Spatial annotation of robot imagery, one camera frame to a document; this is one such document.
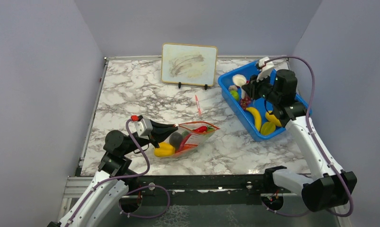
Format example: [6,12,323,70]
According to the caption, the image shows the orange carrot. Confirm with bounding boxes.
[175,144,198,155]

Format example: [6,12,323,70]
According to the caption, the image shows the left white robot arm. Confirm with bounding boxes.
[48,115,178,227]

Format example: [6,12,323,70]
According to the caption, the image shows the green cabbage ball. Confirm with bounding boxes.
[230,90,240,102]

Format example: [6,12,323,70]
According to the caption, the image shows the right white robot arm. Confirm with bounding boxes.
[240,70,357,216]

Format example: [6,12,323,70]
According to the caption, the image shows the purple cable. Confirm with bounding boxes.
[64,115,171,227]
[258,55,355,218]

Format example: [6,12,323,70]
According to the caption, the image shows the yellow banana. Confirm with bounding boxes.
[246,107,262,131]

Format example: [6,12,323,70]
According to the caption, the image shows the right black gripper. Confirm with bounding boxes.
[242,71,280,105]

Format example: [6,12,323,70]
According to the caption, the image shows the dark purple mushroom cap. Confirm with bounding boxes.
[168,132,184,150]

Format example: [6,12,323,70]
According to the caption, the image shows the green starfruit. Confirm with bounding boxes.
[259,122,276,136]

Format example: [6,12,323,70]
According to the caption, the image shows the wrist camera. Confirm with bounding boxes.
[134,118,153,137]
[256,57,274,82]

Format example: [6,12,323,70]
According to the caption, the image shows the white garlic bulb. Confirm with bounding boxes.
[228,85,238,92]

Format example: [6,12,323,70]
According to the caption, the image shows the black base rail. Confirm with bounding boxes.
[117,174,294,208]

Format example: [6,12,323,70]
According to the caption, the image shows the yellow-framed whiteboard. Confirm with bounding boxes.
[160,43,218,88]

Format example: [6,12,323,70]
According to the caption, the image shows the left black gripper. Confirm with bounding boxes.
[123,119,178,155]

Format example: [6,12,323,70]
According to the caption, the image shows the purple grape bunch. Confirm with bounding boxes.
[239,96,252,111]

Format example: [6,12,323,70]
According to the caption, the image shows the yellow bell pepper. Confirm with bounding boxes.
[154,142,176,157]

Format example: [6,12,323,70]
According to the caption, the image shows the blue plastic bin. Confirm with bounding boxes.
[218,60,308,142]

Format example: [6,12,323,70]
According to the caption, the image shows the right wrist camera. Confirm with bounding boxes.
[256,57,274,82]

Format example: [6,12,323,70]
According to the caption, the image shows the clear orange-zip plastic bag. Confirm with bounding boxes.
[154,121,220,158]

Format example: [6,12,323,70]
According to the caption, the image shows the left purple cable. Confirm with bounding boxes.
[64,115,171,227]

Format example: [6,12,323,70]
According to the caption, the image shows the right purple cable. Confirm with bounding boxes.
[258,55,355,218]

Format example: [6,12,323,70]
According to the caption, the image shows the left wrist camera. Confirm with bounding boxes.
[134,118,153,137]

